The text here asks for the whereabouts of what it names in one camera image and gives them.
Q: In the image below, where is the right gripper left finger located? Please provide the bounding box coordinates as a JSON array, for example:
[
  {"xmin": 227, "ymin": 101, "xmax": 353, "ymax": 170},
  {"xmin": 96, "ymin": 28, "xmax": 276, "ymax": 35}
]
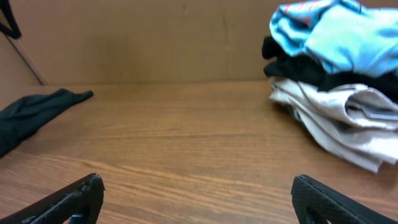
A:
[{"xmin": 1, "ymin": 173, "xmax": 105, "ymax": 224}]

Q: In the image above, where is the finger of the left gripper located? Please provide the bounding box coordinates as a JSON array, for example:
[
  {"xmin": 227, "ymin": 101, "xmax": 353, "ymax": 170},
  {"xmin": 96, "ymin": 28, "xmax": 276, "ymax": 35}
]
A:
[{"xmin": 1, "ymin": 0, "xmax": 22, "ymax": 39}]

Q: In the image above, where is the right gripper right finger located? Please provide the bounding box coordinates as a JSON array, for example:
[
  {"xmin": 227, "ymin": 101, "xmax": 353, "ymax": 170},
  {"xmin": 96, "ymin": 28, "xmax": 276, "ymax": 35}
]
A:
[{"xmin": 291, "ymin": 175, "xmax": 397, "ymax": 224}]

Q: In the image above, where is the light blue printed t-shirt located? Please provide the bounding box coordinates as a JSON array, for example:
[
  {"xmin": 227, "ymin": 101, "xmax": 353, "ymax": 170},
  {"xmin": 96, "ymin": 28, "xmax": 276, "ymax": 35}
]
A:
[{"xmin": 269, "ymin": 0, "xmax": 397, "ymax": 78}]

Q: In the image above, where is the beige folded garment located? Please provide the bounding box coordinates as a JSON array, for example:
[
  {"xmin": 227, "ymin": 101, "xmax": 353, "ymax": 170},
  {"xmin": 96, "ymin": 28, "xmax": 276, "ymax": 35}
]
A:
[{"xmin": 269, "ymin": 77, "xmax": 397, "ymax": 173}]

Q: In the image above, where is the black garment on left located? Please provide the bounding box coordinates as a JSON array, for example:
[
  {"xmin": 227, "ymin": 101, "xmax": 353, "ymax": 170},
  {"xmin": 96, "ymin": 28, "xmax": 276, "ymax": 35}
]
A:
[{"xmin": 1, "ymin": 88, "xmax": 94, "ymax": 156}]

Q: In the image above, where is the black folded garment top right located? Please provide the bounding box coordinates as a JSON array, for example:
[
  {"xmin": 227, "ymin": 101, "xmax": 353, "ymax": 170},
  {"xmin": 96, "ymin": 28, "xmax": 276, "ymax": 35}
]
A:
[{"xmin": 262, "ymin": 36, "xmax": 397, "ymax": 102}]

